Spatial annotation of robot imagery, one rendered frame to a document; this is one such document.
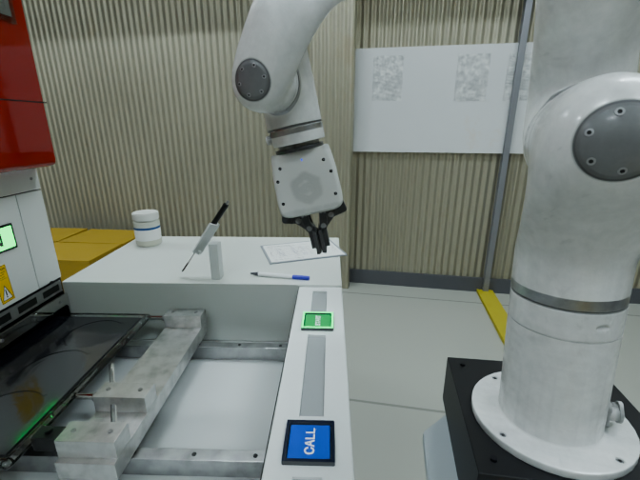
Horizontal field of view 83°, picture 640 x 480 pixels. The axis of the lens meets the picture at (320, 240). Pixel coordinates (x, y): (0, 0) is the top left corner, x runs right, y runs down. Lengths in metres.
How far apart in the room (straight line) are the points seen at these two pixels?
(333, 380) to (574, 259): 0.33
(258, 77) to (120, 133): 3.26
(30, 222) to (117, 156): 2.85
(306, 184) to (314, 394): 0.30
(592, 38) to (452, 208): 2.55
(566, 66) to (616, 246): 0.21
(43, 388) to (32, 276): 0.26
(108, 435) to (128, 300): 0.39
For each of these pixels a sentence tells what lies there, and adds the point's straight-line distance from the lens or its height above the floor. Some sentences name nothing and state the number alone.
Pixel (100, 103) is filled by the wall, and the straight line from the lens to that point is 3.79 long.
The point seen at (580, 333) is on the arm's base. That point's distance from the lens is 0.50.
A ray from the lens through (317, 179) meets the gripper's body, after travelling 0.55.
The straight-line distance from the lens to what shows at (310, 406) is 0.51.
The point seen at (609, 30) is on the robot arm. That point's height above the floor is 1.39.
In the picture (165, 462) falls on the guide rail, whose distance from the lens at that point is 0.64.
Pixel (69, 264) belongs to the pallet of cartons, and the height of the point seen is 0.40.
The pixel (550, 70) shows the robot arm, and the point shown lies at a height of 1.36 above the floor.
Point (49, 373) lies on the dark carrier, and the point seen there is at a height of 0.90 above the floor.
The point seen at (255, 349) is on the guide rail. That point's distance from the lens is 0.81.
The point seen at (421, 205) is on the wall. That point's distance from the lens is 2.97.
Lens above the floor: 1.30
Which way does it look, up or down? 18 degrees down
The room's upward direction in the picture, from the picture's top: straight up
